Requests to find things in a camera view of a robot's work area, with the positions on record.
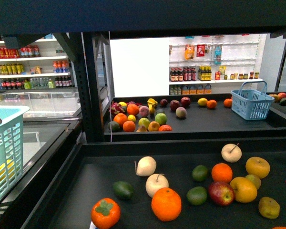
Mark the large teal basket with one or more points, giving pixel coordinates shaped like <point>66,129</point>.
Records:
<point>11,140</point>

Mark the yellow lemon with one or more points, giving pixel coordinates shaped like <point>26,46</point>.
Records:
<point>7,174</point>

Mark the far lemon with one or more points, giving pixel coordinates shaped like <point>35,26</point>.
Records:
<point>202,102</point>

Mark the drinks shelf left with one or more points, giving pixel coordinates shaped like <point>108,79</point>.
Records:
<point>43,64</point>

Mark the far bananas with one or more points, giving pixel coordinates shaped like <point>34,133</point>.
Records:
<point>152,104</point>

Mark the far green apple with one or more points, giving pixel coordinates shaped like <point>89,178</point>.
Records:
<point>161,118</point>

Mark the far red tomato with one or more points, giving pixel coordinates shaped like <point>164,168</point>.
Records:
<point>165,128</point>

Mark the dragon fruit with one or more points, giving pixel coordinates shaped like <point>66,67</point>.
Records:
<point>118,108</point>

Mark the far peach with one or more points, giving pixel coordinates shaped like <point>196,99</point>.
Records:
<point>181,112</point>

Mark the far red apple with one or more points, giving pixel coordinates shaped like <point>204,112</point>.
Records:
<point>185,102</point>

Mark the red apple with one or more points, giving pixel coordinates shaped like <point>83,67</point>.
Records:
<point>221,193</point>
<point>185,102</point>

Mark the white pear upper left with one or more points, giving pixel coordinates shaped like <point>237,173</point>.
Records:
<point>145,167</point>

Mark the white pear lower left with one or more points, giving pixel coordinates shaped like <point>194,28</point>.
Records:
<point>155,182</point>

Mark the far tangerine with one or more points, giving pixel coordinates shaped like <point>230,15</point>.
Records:
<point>211,104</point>

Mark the dark avocado left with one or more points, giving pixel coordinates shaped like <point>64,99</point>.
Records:
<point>123,190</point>

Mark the green lime upper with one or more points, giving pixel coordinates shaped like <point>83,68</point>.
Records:
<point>200,173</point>

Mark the green lime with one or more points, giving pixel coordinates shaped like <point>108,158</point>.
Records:
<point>200,173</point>
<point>197,196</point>

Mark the far orange near basket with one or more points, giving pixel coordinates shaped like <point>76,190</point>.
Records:
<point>228,103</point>

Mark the glass freezer case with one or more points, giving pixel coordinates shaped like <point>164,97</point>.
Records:
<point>50,112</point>

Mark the orange with stem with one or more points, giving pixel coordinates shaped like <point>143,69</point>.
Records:
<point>166,204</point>

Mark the white pear with stem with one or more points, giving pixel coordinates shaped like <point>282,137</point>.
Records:
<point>231,153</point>

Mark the green lime lower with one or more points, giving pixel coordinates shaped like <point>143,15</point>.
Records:
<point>197,196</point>

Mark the small orange tangerine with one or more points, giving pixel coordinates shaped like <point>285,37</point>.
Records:
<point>222,172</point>

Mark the orange persimmon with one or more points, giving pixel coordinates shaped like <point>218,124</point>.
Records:
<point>105,213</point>

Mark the small blue basket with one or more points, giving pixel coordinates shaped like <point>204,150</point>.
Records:
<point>251,104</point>

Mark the yellow pear apple right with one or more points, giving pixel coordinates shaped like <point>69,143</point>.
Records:
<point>257,166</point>

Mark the yellow orange apple centre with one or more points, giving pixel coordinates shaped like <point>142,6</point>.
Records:
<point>245,191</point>

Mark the kiwi upper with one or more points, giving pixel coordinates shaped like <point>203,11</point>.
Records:
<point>254,179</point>

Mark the kiwi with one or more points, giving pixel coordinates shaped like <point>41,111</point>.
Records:
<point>254,179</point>
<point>269,208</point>

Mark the kiwi lower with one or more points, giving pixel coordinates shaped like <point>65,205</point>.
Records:
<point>269,208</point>

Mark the white wall shelf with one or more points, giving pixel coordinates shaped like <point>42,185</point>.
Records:
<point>214,64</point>

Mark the black shelf post left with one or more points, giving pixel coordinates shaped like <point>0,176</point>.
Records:
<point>82,50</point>

